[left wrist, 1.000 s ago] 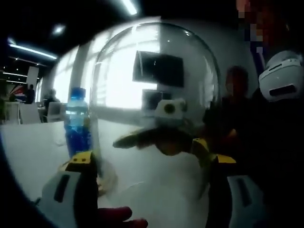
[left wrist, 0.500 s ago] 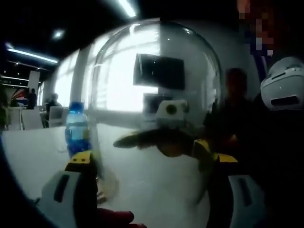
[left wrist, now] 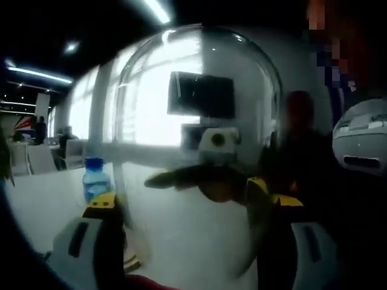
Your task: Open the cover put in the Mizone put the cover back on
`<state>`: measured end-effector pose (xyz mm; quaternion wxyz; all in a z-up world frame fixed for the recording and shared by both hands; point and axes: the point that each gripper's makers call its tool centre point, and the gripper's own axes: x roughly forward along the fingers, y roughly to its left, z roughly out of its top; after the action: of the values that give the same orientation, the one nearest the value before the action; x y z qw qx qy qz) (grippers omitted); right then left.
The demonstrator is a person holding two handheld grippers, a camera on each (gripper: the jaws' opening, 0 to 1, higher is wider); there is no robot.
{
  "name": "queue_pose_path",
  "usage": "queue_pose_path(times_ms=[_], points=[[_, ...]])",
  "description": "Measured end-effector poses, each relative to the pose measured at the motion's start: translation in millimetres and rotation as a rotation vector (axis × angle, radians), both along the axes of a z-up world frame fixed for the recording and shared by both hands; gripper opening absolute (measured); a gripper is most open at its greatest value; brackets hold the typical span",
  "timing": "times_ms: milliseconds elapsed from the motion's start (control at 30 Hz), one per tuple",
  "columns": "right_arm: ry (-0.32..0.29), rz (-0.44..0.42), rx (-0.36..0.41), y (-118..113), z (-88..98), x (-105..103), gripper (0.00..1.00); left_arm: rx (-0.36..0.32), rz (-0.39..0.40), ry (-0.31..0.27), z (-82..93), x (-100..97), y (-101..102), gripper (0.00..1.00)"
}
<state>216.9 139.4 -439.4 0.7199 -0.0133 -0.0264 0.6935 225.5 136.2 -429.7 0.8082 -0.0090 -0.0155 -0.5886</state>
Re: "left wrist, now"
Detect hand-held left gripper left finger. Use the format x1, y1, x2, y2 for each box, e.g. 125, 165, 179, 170
47, 191, 128, 290

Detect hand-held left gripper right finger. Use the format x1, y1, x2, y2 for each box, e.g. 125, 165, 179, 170
262, 195, 337, 290

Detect clear glass dome cover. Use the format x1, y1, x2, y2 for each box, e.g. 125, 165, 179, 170
112, 24, 284, 274

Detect blue Mizone drink bottle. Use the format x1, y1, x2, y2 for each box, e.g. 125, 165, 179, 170
82, 156, 111, 204

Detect person's right hand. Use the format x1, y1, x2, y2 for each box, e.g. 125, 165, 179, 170
201, 181, 242, 203

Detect person's left hand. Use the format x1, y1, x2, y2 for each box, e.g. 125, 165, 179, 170
125, 265, 186, 290

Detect small dark screen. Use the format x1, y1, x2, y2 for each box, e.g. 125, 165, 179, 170
181, 123, 207, 152

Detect round wooden base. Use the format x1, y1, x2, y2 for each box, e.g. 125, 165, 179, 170
123, 240, 143, 273

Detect person's dark clothing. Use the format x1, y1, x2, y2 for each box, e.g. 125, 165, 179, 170
314, 84, 387, 290

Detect white window blinds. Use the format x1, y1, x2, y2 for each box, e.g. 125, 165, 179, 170
67, 30, 204, 146

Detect white office chair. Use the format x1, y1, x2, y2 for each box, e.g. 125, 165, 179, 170
11, 143, 59, 176
64, 139, 86, 169

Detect white grey chest device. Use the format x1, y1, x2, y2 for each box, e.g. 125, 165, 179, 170
332, 98, 387, 176

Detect green potted plant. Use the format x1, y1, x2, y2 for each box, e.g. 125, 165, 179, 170
0, 126, 15, 185

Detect blue red striped poster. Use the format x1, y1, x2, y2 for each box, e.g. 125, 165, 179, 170
13, 115, 39, 141

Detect long ceiling light strip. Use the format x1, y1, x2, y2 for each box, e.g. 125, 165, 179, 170
141, 0, 172, 25
7, 65, 74, 84

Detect square ceiling spotlight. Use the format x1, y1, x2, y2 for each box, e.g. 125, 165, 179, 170
63, 41, 80, 55

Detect large black wall monitor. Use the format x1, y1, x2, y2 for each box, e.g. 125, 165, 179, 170
166, 71, 235, 119

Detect blue lanyard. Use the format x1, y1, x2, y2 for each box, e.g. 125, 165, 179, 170
329, 89, 346, 127

